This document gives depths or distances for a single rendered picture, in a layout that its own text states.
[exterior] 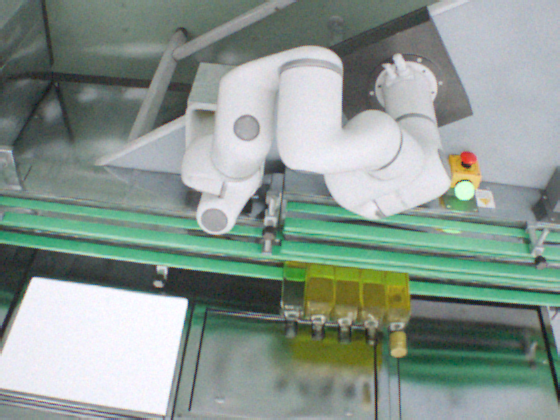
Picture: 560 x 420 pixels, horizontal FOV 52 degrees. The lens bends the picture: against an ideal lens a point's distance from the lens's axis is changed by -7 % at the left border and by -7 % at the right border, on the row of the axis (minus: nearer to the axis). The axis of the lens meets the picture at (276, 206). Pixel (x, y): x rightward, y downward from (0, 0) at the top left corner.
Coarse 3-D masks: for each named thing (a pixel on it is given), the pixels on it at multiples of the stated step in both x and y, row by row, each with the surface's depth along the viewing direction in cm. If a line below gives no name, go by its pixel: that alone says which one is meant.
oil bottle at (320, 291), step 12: (312, 264) 139; (324, 264) 139; (312, 276) 137; (324, 276) 137; (312, 288) 134; (324, 288) 134; (312, 300) 132; (324, 300) 132; (312, 312) 131; (324, 312) 131
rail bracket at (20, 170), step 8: (0, 152) 136; (8, 152) 136; (0, 160) 135; (8, 160) 136; (16, 160) 140; (0, 168) 134; (8, 168) 140; (16, 168) 140; (24, 168) 147; (8, 176) 142; (16, 176) 141; (24, 176) 145; (16, 184) 143; (0, 216) 137
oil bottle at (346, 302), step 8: (336, 272) 138; (344, 272) 138; (352, 272) 138; (336, 280) 137; (344, 280) 137; (352, 280) 137; (336, 288) 135; (344, 288) 135; (352, 288) 135; (336, 296) 133; (344, 296) 133; (352, 296) 134; (336, 304) 132; (344, 304) 132; (352, 304) 132; (336, 312) 131; (344, 312) 131; (352, 312) 131; (336, 320) 132; (352, 320) 132
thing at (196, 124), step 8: (192, 104) 126; (200, 104) 126; (208, 104) 126; (216, 104) 126; (192, 112) 129; (192, 120) 130; (200, 120) 137; (208, 120) 137; (192, 128) 132; (200, 128) 139; (208, 128) 139; (192, 136) 134
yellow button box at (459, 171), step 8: (448, 160) 141; (456, 160) 139; (456, 168) 137; (464, 168) 137; (472, 168) 137; (456, 176) 136; (464, 176) 136; (472, 176) 136; (480, 176) 136; (448, 192) 139
